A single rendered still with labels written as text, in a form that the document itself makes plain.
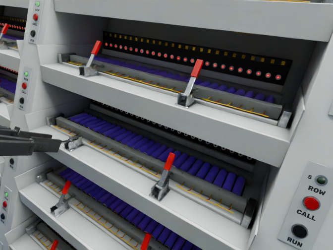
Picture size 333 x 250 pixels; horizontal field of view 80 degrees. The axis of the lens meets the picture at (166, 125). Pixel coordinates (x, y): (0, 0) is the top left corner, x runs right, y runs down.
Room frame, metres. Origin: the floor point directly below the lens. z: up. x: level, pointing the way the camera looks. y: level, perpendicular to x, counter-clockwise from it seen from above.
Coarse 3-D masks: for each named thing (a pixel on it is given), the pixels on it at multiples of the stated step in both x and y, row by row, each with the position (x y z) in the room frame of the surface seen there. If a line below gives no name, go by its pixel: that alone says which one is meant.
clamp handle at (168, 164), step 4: (168, 156) 0.39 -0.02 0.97; (172, 156) 0.39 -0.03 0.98; (168, 160) 0.39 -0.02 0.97; (172, 160) 0.38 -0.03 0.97; (168, 164) 0.38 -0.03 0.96; (164, 168) 0.38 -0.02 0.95; (168, 168) 0.38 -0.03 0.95; (164, 172) 0.38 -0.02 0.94; (164, 176) 0.38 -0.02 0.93; (160, 180) 0.38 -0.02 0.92; (164, 180) 0.38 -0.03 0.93; (160, 184) 0.37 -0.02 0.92; (164, 184) 0.38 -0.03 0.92
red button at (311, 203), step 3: (306, 198) 0.26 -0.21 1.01; (309, 198) 0.26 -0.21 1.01; (312, 198) 0.26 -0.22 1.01; (306, 201) 0.26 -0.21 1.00; (309, 201) 0.26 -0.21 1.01; (312, 201) 0.26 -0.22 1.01; (315, 201) 0.26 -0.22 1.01; (306, 204) 0.26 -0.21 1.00; (309, 204) 0.26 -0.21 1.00; (312, 204) 0.26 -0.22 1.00; (315, 204) 0.26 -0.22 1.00; (318, 204) 0.26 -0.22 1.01; (309, 207) 0.26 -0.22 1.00; (312, 207) 0.26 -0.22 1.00; (315, 207) 0.26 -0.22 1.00
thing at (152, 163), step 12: (60, 120) 0.57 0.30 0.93; (84, 132) 0.53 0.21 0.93; (96, 132) 0.53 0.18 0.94; (108, 144) 0.50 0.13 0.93; (120, 144) 0.49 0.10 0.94; (132, 156) 0.46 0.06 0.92; (144, 156) 0.46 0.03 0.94; (156, 168) 0.44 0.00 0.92; (180, 180) 0.41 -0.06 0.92; (192, 180) 0.40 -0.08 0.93; (204, 180) 0.40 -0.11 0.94; (204, 192) 0.39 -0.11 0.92; (216, 192) 0.38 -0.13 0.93; (228, 192) 0.38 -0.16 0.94; (216, 204) 0.36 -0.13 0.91; (228, 204) 0.37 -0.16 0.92; (240, 204) 0.36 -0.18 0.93
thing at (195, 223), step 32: (32, 128) 0.55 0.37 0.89; (64, 128) 0.58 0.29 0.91; (64, 160) 0.48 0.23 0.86; (96, 160) 0.46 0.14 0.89; (128, 160) 0.47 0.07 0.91; (224, 160) 0.48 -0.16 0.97; (128, 192) 0.39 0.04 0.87; (192, 192) 0.40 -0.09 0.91; (256, 192) 0.42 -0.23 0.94; (192, 224) 0.32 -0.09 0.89; (224, 224) 0.33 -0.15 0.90; (256, 224) 0.29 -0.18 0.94
